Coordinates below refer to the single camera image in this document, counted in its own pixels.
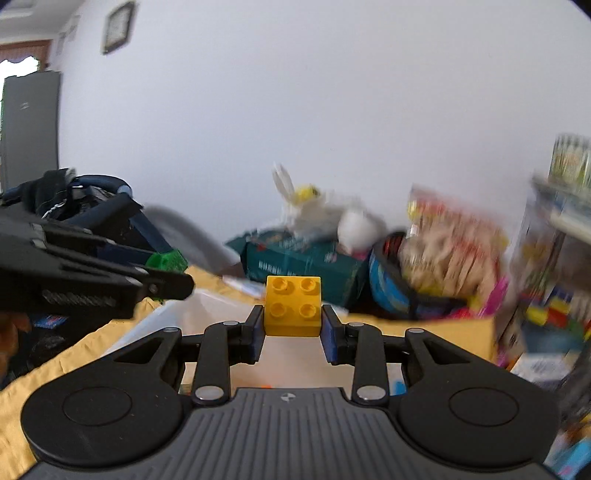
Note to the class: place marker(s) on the pink wrapper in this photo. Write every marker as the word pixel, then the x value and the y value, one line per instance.
pixel 494 295

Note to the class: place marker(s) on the white plastic bag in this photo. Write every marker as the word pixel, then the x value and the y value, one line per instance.
pixel 318 212

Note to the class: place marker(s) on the dark grey cabinet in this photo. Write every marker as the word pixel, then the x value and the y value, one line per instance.
pixel 32 129

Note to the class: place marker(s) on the green tissue pack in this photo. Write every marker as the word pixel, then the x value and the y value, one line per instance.
pixel 295 261

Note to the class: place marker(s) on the clear toy container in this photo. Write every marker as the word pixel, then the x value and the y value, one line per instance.
pixel 545 267

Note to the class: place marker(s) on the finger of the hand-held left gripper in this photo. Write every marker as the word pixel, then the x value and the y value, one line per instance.
pixel 124 254
pixel 166 285

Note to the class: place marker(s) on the white plastic storage bin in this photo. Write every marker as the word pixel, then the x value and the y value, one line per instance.
pixel 198 307

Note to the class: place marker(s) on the blue helmet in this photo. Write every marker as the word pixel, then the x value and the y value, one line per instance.
pixel 388 288

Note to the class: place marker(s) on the framed wall picture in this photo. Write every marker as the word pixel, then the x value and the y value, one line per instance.
pixel 117 27

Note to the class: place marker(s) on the green toy block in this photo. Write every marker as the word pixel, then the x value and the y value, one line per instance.
pixel 166 261

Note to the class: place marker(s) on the yellow cloth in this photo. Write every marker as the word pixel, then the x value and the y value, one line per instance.
pixel 69 355

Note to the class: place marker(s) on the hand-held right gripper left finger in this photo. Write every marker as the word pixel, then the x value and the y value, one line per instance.
pixel 256 334

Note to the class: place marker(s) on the yellow square toy block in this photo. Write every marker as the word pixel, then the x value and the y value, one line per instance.
pixel 293 300

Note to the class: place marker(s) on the brown wooden window frame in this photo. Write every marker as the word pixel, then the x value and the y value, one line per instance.
pixel 27 48

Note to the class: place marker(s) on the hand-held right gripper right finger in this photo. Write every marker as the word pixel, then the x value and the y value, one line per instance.
pixel 330 339

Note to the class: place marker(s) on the round printed tin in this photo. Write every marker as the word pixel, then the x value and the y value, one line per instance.
pixel 570 161

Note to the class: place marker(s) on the colourful printed box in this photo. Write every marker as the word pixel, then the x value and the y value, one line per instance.
pixel 48 320

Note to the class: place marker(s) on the clear snack bag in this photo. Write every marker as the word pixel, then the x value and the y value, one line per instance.
pixel 452 249

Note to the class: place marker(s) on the black bag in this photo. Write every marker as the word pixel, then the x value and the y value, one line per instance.
pixel 53 184

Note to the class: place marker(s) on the white printed card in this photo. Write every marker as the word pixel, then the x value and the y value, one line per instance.
pixel 540 368

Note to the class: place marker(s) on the blue padded bar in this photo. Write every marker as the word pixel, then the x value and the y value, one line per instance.
pixel 113 182

